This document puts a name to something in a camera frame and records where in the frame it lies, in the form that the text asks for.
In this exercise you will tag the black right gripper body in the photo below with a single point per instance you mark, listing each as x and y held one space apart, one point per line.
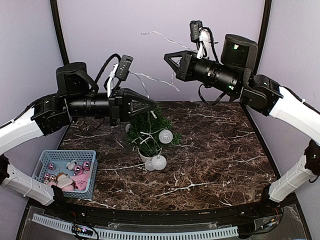
223 77

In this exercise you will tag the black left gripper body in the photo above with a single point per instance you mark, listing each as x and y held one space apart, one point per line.
78 106

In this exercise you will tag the small green christmas tree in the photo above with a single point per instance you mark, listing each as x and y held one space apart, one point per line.
150 130

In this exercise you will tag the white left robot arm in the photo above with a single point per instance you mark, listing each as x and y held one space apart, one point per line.
18 132

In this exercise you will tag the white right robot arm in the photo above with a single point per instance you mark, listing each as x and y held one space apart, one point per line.
290 110

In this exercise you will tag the pink bauble ornaments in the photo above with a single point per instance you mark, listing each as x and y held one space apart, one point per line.
76 180

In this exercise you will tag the light blue plastic basket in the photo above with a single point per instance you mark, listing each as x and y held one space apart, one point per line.
61 157

